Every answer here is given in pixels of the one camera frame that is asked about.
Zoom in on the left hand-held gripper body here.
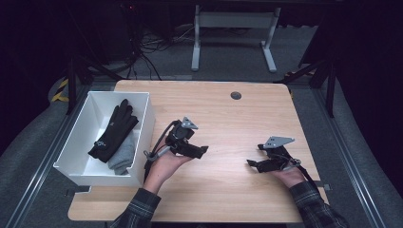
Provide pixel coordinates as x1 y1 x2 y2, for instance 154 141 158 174
164 116 200 157

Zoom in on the right hand-held gripper cable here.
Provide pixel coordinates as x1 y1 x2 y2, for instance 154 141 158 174
294 162 321 192

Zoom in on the tangle of black cables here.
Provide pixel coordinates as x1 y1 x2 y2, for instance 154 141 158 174
125 23 198 81

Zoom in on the black metal stand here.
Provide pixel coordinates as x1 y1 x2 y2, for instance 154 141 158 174
274 56 337 119
65 55 123 116

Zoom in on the white box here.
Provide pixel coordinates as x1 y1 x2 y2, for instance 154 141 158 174
52 90 156 188

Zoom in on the hand-held gripper cable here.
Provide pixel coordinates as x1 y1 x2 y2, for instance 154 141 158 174
143 119 180 182
294 162 321 192

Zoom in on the person's right hand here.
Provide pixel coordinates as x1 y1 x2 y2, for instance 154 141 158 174
275 166 307 188

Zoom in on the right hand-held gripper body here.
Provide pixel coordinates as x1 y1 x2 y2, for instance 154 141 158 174
260 136 302 174

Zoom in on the black glove with logo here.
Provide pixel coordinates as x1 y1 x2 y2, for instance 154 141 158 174
87 98 140 164

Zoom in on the left hand-held gripper cable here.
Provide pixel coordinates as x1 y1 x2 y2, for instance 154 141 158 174
143 119 180 182

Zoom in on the grey metal rail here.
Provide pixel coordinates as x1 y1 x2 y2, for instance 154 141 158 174
312 88 386 228
6 85 93 228

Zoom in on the white desk frame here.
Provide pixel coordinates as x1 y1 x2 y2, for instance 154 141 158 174
190 4 282 73

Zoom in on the grey mitten with label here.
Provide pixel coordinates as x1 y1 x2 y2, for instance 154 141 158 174
107 130 137 170

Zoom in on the yellow and black tape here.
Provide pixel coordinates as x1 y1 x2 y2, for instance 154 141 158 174
50 78 70 103

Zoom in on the person's left hand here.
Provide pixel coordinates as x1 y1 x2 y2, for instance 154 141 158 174
144 143 194 195

